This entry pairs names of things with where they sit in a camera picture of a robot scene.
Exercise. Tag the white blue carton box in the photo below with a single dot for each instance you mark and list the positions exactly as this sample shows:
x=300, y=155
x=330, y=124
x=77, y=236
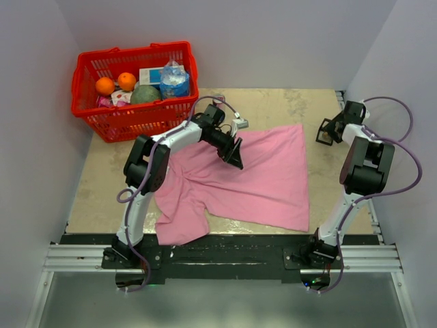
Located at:
x=150, y=76

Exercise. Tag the orange fruit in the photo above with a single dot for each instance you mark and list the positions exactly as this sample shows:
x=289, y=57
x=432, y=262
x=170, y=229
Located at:
x=127, y=81
x=105, y=86

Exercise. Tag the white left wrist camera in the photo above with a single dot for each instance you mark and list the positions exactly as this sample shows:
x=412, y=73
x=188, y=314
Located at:
x=238, y=124

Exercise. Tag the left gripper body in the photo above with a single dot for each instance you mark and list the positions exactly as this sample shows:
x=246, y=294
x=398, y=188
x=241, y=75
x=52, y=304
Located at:
x=223, y=143

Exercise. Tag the white red small package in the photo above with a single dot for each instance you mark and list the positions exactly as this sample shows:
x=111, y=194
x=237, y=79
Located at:
x=121, y=98

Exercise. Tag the green melon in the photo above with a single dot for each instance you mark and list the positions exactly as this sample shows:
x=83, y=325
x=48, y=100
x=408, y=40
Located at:
x=145, y=94

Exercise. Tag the pink snack packet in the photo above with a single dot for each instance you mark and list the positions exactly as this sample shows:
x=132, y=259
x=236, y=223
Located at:
x=104, y=101

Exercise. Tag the blue plastic bag pack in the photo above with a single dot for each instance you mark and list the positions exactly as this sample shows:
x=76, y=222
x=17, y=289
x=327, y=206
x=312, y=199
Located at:
x=179, y=91

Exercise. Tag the black square frame stand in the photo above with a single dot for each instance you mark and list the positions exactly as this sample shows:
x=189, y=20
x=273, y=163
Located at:
x=327, y=126

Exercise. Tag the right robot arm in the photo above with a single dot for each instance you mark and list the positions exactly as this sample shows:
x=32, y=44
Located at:
x=364, y=173

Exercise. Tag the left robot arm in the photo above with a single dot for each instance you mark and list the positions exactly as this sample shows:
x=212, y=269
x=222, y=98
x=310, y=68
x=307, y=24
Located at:
x=146, y=167

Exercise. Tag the energy drink can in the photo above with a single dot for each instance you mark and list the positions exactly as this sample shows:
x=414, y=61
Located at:
x=218, y=99

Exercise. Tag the right orange fruit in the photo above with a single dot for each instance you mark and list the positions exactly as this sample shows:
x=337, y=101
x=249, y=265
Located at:
x=127, y=81

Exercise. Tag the aluminium rail frame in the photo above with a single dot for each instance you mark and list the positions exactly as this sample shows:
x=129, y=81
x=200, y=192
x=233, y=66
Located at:
x=74, y=285

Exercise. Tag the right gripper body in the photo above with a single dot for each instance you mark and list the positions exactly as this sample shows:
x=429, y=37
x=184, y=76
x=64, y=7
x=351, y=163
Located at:
x=332, y=126

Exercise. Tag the left orange fruit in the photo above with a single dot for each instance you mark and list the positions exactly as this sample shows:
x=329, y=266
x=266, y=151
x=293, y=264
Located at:
x=105, y=86

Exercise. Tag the pink t-shirt garment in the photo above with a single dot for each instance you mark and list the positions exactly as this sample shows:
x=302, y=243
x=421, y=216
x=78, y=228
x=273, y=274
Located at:
x=271, y=189

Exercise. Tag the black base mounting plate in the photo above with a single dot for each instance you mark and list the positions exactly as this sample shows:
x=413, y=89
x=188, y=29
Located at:
x=289, y=259

